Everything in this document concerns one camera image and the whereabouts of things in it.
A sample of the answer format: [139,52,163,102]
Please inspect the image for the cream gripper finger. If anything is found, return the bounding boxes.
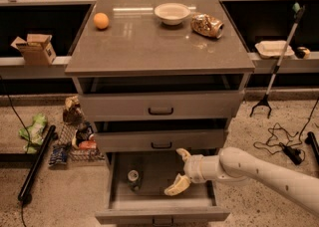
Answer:
[176,148,191,163]
[164,174,190,196]

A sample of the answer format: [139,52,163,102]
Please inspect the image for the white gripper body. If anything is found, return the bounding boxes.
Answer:
[183,154,219,183]

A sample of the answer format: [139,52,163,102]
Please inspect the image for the green soda can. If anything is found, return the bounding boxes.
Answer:
[127,169,142,191]

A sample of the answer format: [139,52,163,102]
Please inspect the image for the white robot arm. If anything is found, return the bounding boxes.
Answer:
[164,147,319,216]

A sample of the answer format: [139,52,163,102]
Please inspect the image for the grey bottom drawer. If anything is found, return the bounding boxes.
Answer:
[96,151,229,227]

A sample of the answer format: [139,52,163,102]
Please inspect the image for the grey drawer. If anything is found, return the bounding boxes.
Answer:
[96,151,229,227]
[95,129,227,152]
[79,92,243,121]

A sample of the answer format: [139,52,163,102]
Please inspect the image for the grey top drawer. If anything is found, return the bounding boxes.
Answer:
[79,92,243,121]

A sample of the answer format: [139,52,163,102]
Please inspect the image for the grey middle drawer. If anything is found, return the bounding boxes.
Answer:
[95,129,227,152]

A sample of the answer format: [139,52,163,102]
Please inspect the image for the grey drawer cabinet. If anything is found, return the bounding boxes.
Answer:
[65,0,256,227]

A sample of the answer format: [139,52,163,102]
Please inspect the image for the red and black packets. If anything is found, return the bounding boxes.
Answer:
[72,122,97,150]

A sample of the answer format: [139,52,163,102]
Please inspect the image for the black floor bar right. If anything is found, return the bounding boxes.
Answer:
[305,131,319,164]

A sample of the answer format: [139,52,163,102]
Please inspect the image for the black floor bar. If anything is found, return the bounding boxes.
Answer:
[18,125,56,204]
[305,131,319,164]

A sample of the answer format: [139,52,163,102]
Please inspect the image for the brown snack bag on floor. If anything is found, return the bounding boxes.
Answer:
[63,96,83,124]

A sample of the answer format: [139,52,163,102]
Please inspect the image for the blue snack packet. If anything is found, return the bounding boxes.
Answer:
[49,145,68,166]

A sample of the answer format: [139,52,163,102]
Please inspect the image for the crushed gold snack bag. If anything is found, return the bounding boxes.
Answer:
[190,13,223,39]

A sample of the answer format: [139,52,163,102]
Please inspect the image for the white foam food tray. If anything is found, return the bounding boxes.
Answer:
[255,40,286,59]

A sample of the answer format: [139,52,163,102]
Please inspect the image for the black floor bar left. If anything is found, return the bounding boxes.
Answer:
[18,125,56,204]

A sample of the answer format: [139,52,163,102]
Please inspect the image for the white bowl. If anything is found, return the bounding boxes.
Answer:
[154,3,190,26]

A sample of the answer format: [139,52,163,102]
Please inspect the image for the yellow black tape roll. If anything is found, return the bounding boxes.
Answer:
[295,47,310,59]

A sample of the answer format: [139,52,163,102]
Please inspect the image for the green chip bag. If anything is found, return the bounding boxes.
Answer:
[18,113,48,154]

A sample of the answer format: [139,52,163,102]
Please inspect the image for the orange fruit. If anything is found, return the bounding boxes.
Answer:
[93,13,110,30]

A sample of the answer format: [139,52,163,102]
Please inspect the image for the small cardboard box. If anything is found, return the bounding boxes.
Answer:
[11,34,56,66]

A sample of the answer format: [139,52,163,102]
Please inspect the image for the grabber reacher tool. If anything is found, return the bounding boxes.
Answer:
[249,2,305,117]

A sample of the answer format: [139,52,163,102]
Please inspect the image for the black power adapter cable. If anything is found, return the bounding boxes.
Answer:
[253,98,319,166]

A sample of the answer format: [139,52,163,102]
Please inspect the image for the wire mesh basket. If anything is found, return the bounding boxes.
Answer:
[57,122,104,162]

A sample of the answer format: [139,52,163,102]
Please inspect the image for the black cable left floor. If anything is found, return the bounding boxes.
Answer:
[0,75,33,227]

